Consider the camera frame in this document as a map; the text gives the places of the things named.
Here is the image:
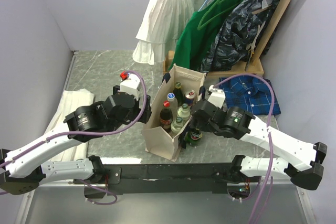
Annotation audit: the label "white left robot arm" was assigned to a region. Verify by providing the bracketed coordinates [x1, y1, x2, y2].
[1, 86, 151, 195]

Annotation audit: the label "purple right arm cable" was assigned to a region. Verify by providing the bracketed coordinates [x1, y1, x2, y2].
[213, 73, 280, 224]

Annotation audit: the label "green garment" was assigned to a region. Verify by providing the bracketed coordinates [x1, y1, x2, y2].
[171, 1, 232, 71]

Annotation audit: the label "white pleated skirt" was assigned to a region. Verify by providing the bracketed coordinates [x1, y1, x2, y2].
[132, 0, 204, 65]

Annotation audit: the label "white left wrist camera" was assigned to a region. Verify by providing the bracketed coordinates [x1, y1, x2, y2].
[120, 71, 141, 99]

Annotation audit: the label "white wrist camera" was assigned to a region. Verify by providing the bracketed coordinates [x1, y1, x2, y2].
[120, 71, 141, 99]
[207, 85, 226, 109]

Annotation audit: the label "folded white cloth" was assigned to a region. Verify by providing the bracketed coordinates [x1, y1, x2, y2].
[45, 89, 95, 162]

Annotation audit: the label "clear Chang soda bottle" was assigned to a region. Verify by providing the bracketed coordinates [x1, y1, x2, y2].
[171, 116, 184, 135]
[177, 103, 191, 122]

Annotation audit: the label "dark cola bottle red cap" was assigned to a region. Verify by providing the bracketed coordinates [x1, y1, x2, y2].
[160, 101, 173, 133]

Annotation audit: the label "wooden clothes rack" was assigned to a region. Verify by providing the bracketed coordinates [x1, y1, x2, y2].
[162, 0, 307, 79]

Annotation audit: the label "green hanger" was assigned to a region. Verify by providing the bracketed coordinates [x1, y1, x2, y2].
[197, 0, 241, 30]

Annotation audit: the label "dark patterned garment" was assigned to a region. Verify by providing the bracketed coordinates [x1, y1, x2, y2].
[200, 0, 280, 72]

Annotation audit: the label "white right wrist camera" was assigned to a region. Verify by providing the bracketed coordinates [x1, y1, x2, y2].
[207, 85, 226, 109]

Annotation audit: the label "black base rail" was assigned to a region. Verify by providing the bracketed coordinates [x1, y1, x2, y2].
[85, 163, 258, 195]

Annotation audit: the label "green beer bottle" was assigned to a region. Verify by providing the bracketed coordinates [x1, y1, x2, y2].
[185, 128, 202, 146]

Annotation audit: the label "clear water bottle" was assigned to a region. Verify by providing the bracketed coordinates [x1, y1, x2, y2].
[167, 92, 178, 116]

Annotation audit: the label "red bull can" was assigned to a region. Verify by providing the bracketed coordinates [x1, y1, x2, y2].
[184, 90, 196, 106]

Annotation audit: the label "green gold-capped glass bottle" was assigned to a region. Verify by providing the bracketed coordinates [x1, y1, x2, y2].
[173, 82, 184, 107]

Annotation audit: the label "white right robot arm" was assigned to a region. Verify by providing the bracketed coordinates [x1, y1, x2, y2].
[191, 100, 327, 190]

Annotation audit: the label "blue plaid shirt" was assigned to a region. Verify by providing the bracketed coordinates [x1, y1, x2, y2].
[219, 76, 271, 115]

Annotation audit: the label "beige canvas tote bag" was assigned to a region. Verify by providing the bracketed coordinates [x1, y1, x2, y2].
[142, 65, 206, 162]

